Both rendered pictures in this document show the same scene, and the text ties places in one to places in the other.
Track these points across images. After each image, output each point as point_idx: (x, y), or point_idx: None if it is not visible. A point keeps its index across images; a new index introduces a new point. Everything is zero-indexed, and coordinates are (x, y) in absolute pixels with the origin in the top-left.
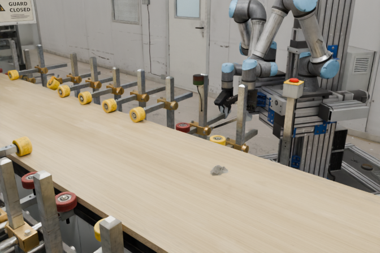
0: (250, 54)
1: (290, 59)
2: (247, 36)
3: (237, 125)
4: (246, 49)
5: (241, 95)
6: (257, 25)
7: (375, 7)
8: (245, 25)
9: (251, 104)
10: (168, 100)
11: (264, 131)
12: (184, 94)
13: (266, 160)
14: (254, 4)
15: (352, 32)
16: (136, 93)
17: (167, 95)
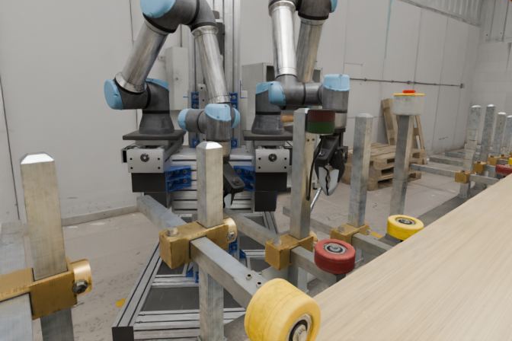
0: (222, 87)
1: (206, 103)
2: (152, 65)
3: (361, 192)
4: (136, 94)
5: (369, 133)
6: (214, 36)
7: (119, 66)
8: (165, 39)
9: (346, 150)
10: (216, 222)
11: (27, 266)
12: (154, 204)
13: (468, 203)
14: None
15: (98, 95)
16: (25, 285)
17: (210, 208)
